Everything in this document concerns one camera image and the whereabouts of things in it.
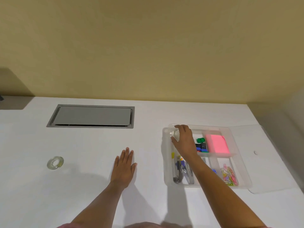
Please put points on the blue and black binder clips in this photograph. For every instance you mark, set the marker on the blue and black binder clips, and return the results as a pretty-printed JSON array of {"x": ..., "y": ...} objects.
[{"x": 202, "y": 147}]

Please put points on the pile of coloured paper clips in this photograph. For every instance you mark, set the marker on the pile of coloured paper clips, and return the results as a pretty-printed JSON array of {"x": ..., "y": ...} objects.
[{"x": 229, "y": 176}]

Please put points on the green binder clip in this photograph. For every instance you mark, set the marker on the green binder clip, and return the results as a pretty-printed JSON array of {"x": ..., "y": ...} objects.
[{"x": 200, "y": 140}]

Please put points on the person's right hand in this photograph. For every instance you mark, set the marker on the person's right hand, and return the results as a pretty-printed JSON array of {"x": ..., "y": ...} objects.
[{"x": 186, "y": 143}]

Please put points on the person's left forearm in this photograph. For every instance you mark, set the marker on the person's left forearm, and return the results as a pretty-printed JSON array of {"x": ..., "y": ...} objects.
[{"x": 99, "y": 206}]

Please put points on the person's left thumb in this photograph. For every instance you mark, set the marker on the person's left thumb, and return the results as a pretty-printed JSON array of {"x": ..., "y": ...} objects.
[{"x": 134, "y": 168}]

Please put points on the person's left little finger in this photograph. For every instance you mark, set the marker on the person's left little finger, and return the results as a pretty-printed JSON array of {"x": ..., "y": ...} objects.
[{"x": 116, "y": 162}]

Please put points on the silver stapler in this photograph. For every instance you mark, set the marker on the silver stapler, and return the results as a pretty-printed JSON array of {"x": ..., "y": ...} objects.
[{"x": 182, "y": 174}]

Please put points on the small blue binder clip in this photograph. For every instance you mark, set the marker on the small blue binder clip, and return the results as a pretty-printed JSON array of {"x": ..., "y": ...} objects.
[{"x": 214, "y": 171}]

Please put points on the large clear tape roll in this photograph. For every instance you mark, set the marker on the large clear tape roll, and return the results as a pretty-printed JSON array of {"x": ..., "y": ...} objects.
[{"x": 55, "y": 162}]

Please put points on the person's right thumb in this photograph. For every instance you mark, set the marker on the person's right thumb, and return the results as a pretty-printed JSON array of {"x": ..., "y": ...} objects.
[{"x": 174, "y": 140}]

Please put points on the small clear tape roll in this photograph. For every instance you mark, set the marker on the small clear tape roll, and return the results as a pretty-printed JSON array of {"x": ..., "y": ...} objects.
[{"x": 175, "y": 134}]

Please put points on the person's left middle finger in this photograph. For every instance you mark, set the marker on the person's left middle finger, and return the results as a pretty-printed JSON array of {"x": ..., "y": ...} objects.
[{"x": 127, "y": 154}]

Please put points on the clear plastic tray lid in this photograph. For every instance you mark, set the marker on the clear plastic tray lid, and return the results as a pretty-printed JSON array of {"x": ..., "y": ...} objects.
[{"x": 266, "y": 163}]

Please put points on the person's left hand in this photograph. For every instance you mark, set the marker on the person's left hand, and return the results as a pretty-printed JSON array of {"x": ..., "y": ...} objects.
[{"x": 123, "y": 170}]

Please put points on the white pen with yellow label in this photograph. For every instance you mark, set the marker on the white pen with yellow label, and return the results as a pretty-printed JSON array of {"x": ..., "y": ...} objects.
[{"x": 173, "y": 161}]

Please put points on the pink sticky note pad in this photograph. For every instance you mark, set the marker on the pink sticky note pad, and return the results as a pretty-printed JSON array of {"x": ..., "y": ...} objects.
[{"x": 217, "y": 144}]

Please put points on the clear plastic organizer tray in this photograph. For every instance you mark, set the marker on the clear plastic organizer tray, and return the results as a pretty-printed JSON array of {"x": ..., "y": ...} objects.
[{"x": 239, "y": 163}]

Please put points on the person's right forearm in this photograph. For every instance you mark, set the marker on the person's right forearm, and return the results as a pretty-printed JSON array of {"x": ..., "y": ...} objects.
[{"x": 218, "y": 194}]

